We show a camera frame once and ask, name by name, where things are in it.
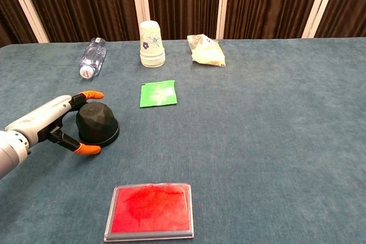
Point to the blue table cloth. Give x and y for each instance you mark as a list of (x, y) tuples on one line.
[(257, 141)]

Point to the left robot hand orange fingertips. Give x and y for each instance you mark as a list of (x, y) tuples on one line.
[(40, 119)]

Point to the clear plastic water bottle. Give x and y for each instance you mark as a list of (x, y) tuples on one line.
[(93, 55)]

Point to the stack of floral paper cups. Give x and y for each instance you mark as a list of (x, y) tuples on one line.
[(151, 47)]

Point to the dark brown pleated curtain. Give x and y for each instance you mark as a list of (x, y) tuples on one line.
[(183, 1)]

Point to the black faceted dome object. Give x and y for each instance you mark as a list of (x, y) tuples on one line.
[(97, 124)]

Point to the green foil sachet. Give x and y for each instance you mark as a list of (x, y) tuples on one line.
[(158, 94)]

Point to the clear bag of yellowish contents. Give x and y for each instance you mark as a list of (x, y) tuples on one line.
[(207, 52)]

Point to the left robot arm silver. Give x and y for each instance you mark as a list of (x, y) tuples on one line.
[(11, 152)]

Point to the red ink pad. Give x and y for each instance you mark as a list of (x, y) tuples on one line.
[(150, 211)]

